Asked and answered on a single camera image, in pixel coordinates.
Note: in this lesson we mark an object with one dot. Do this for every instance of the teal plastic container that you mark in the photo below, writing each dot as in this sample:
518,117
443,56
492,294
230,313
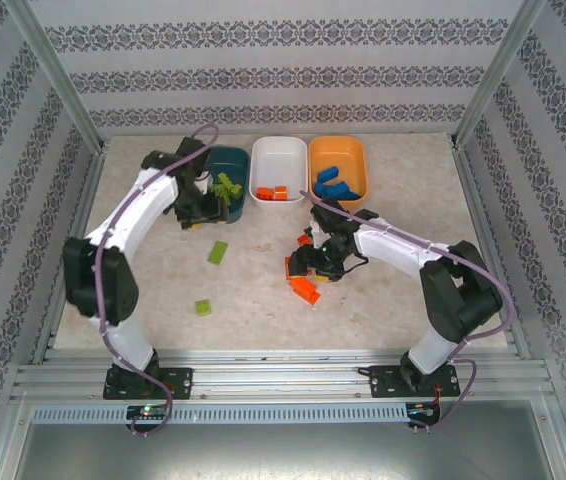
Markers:
235,165

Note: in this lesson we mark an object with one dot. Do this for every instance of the large green lego brick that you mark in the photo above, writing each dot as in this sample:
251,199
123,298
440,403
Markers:
221,189
235,190
218,252

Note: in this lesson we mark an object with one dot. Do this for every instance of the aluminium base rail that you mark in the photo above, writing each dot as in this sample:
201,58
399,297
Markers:
283,380

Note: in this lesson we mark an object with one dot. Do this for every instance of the aluminium side rail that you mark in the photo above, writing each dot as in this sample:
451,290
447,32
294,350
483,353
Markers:
84,195
474,200

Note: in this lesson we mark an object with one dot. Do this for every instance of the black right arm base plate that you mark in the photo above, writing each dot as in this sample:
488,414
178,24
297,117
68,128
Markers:
388,382

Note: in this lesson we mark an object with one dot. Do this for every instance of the medium orange lego brick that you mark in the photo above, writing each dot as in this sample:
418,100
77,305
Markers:
304,240

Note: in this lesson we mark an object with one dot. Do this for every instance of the long blue lego brick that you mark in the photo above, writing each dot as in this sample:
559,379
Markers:
338,189
328,174

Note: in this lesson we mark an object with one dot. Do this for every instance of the white plastic container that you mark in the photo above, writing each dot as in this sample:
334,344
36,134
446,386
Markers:
279,165

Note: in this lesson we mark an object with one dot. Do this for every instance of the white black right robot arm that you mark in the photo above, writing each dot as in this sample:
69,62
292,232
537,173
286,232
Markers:
393,245

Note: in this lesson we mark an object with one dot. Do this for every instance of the orange plastic container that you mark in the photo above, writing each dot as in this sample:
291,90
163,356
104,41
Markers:
348,155

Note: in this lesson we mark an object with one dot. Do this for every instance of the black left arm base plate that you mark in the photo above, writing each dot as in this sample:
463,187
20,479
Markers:
178,382

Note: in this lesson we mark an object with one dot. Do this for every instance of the aluminium frame post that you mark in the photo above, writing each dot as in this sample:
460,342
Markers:
496,75
59,75

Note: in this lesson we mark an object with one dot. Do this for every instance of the gray metal lower panel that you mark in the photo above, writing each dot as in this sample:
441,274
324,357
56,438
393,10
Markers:
283,455

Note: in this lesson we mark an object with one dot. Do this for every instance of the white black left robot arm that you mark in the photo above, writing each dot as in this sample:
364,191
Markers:
133,215

